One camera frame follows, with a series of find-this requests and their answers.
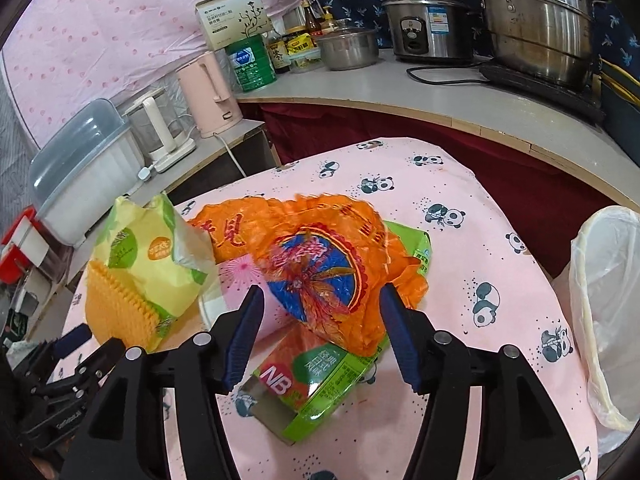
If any brown sauce bottle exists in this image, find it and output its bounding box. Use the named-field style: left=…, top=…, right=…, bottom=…
left=302, top=0, right=323, bottom=36

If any grey curved counter shelf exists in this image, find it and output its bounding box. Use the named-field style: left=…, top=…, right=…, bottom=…
left=235, top=47, right=640, bottom=216

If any red white storage container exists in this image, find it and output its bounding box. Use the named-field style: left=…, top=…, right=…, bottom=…
left=0, top=207, right=56, bottom=286

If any pink panda print blanket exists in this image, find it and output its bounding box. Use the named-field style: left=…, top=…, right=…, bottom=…
left=55, top=136, right=601, bottom=480

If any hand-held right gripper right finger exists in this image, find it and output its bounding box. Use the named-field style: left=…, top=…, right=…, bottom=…
left=381, top=282, right=583, bottom=480

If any green orange carton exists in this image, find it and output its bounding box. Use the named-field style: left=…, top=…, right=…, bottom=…
left=237, top=330, right=391, bottom=447

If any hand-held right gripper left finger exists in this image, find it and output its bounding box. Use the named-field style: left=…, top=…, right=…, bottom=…
left=60, top=284, right=266, bottom=480

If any white dish box translucent lid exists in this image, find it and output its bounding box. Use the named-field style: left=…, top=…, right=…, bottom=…
left=27, top=98, right=146, bottom=247

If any steel rice cooker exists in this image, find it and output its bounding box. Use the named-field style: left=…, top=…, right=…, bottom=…
left=381, top=0, right=476, bottom=63

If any yellow green snack packet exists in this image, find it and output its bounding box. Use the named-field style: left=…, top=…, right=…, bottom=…
left=95, top=192, right=218, bottom=351

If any pink electric kettle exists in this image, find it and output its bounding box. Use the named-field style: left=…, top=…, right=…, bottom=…
left=175, top=51, right=244, bottom=139

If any black power cable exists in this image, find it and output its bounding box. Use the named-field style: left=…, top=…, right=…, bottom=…
left=406, top=62, right=493, bottom=86

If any dark sauce bottle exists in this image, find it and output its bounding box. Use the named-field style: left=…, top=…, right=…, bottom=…
left=267, top=30, right=292, bottom=75

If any white waste bin with liner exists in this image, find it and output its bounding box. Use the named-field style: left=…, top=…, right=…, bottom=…
left=555, top=205, right=640, bottom=461

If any green tin can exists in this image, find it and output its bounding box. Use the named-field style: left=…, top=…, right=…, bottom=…
left=225, top=35, right=273, bottom=93

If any small steel pot with lid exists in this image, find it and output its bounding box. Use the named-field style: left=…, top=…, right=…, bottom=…
left=316, top=19, right=381, bottom=72

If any cream carton box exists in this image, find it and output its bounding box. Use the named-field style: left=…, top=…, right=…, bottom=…
left=195, top=0, right=273, bottom=52

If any white glass kettle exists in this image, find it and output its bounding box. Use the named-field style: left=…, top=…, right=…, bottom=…
left=122, top=87, right=197, bottom=174

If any clear plastic container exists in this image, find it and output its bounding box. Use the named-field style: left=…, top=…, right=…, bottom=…
left=289, top=52, right=323, bottom=73

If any pink dotted sheet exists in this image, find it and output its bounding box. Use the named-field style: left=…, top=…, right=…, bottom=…
left=0, top=0, right=321, bottom=126

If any white kettle cable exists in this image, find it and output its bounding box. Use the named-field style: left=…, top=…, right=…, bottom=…
left=214, top=132, right=251, bottom=178

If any yellow label jar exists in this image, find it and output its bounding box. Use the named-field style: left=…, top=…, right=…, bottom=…
left=282, top=26, right=318, bottom=56

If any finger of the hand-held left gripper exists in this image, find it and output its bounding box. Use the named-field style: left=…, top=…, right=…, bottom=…
left=12, top=324, right=93, bottom=376
left=47, top=338, right=125, bottom=398

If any blue yellow-rimmed basin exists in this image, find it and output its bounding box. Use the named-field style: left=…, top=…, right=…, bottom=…
left=597, top=57, right=640, bottom=106
left=600, top=80, right=640, bottom=136

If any dark red counter curtain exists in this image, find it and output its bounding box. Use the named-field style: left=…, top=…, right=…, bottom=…
left=240, top=102, right=621, bottom=281

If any orange printed plastic bag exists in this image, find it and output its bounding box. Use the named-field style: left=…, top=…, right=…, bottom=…
left=189, top=195, right=431, bottom=356

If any black induction cooktop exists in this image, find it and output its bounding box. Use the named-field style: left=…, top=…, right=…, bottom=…
left=479, top=60, right=608, bottom=126

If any large steel steamer pot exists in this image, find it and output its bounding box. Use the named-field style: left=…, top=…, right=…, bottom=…
left=460, top=0, right=608, bottom=92

